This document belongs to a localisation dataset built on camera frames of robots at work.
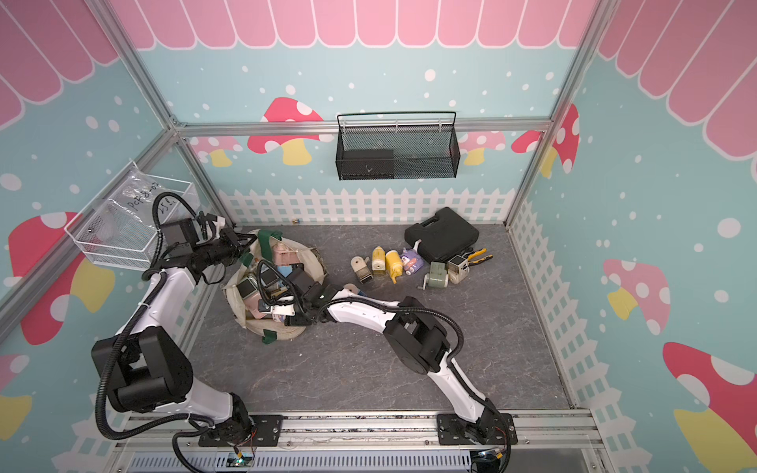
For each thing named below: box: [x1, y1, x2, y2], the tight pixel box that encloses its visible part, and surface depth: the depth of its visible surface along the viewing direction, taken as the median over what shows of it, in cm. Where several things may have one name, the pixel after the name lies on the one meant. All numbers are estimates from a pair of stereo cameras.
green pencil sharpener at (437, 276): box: [416, 261, 449, 291], surface depth 101 cm
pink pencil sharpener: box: [272, 242, 301, 268], surface depth 95 cm
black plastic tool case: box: [404, 206, 481, 264], surface depth 114 cm
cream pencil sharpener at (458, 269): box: [447, 253, 471, 285], surface depth 102 cm
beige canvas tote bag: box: [222, 228, 328, 345], surface depth 85 cm
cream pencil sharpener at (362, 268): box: [349, 255, 374, 284], surface depth 102 cm
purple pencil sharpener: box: [400, 238, 425, 276], surface depth 104 cm
